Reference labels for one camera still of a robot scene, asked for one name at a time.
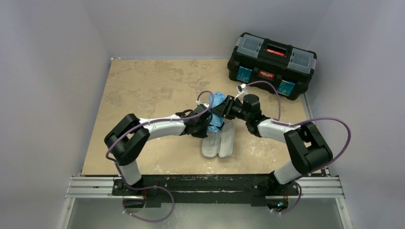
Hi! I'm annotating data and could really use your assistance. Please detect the light blue folding umbrella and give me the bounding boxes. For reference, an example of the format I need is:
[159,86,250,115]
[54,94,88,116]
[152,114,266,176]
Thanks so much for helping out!
[208,92,225,133]

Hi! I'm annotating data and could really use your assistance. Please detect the white glasses case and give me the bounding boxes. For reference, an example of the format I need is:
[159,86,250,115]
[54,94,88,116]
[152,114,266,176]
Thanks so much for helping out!
[201,122,235,158]

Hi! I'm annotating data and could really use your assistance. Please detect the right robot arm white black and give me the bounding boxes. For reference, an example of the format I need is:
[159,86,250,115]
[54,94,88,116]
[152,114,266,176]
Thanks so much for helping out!
[211,94,333,189]

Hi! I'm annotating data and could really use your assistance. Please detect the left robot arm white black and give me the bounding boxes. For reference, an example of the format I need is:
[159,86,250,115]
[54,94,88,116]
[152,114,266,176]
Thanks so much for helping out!
[104,104,212,187]

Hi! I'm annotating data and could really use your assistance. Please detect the black toolbox with clear lids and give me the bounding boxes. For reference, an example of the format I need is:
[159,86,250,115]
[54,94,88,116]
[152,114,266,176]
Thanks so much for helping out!
[227,32,317,100]

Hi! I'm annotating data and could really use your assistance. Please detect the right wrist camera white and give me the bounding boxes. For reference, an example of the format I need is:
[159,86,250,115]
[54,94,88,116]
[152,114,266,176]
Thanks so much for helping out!
[235,83,247,99]

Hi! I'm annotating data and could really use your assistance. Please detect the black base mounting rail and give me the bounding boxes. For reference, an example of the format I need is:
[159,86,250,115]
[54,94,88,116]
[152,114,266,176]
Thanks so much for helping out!
[112,174,300,209]

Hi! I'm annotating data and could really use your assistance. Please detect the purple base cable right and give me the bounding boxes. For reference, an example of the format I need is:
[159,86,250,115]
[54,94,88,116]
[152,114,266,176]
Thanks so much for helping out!
[271,183,302,215]

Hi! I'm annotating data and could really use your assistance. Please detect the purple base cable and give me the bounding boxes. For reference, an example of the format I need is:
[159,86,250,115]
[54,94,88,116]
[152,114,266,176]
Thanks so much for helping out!
[271,183,302,215]
[121,185,175,223]

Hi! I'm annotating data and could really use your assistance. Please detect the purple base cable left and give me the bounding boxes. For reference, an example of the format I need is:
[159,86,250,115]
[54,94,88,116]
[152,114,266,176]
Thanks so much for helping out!
[121,185,175,223]

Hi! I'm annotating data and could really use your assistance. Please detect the aluminium frame rail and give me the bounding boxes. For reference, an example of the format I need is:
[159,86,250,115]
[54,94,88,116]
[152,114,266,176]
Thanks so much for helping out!
[64,94,353,229]

